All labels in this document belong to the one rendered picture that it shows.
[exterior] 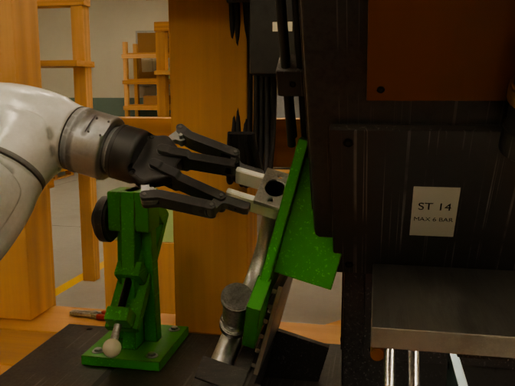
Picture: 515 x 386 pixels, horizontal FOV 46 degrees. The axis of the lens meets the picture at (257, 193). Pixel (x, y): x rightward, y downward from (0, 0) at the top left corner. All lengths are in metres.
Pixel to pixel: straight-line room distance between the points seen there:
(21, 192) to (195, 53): 0.42
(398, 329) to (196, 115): 0.66
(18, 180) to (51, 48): 11.66
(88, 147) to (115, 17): 11.10
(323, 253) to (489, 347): 0.24
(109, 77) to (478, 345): 11.49
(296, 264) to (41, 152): 0.36
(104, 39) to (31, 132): 11.14
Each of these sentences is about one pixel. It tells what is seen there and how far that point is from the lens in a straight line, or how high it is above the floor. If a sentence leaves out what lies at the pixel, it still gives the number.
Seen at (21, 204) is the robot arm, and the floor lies 1.18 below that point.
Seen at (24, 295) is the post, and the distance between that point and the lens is 1.30.
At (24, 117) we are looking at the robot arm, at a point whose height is 1.29.
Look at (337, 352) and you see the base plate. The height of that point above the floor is 0.90.
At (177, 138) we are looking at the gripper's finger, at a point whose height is 1.26.
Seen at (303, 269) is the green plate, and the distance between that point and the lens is 0.71.
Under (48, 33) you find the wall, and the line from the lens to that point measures 12.51.
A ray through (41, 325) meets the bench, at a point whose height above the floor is 0.88.
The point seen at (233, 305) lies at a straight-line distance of 0.72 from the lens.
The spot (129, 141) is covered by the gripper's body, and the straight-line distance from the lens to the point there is 0.81.
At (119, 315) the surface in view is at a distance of 0.97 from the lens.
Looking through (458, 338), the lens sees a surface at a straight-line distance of 0.53.
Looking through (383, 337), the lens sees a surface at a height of 1.12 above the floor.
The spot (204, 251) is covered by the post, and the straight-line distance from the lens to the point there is 1.12.
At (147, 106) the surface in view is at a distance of 10.79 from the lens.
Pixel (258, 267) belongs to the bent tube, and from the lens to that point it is 0.86.
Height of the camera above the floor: 1.32
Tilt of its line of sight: 9 degrees down
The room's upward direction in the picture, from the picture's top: straight up
